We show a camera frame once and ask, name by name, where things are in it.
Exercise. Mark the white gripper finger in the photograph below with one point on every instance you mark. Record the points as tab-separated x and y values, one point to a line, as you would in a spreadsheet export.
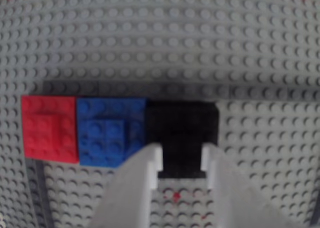
237	200
130	193

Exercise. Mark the black brick cube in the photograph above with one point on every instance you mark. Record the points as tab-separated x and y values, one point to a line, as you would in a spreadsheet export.
182	123

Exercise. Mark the blue brick cube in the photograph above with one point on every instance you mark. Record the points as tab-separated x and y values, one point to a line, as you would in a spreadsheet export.
110	130

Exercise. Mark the red brick cube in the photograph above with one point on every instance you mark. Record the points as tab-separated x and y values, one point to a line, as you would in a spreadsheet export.
47	128

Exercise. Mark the grey studded baseplate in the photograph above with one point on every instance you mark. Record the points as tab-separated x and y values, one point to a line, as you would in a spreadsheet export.
160	38

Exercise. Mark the dark grey brick wall strip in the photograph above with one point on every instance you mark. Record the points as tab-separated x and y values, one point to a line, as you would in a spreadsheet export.
175	90
40	195

